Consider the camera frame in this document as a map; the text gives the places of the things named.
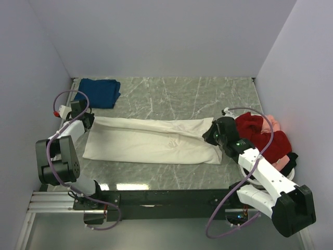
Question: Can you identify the pink t shirt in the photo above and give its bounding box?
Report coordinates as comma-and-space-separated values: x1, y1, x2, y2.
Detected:
261, 115, 290, 172

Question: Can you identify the black base crossbar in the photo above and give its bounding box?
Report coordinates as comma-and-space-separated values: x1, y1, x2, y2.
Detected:
72, 189, 248, 225

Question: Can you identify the folded blue t shirt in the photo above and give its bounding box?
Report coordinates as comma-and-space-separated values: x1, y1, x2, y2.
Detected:
79, 79, 121, 109

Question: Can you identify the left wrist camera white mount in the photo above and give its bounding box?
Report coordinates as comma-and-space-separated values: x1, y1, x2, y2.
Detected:
53, 105, 71, 119

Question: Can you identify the red t shirt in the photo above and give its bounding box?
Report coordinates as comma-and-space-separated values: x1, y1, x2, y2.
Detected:
236, 112, 292, 164

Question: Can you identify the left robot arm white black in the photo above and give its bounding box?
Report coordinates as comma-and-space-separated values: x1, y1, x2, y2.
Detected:
35, 100, 104, 209

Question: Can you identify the aluminium frame rail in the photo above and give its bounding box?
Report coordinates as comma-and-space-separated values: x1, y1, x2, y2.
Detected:
14, 77, 84, 250

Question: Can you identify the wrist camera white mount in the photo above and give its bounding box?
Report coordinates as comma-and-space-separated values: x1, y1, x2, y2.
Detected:
221, 108, 235, 119
53, 105, 71, 119

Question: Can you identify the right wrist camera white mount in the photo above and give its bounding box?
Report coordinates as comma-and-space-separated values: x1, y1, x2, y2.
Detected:
221, 108, 235, 119

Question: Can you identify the black t shirt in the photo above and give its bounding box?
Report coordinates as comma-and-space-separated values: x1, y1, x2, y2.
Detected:
275, 152, 299, 177

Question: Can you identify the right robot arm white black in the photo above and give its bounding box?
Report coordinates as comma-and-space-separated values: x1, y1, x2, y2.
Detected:
202, 117, 316, 237

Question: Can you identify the white t shirt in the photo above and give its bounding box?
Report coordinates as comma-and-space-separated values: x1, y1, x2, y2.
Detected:
83, 117, 222, 165

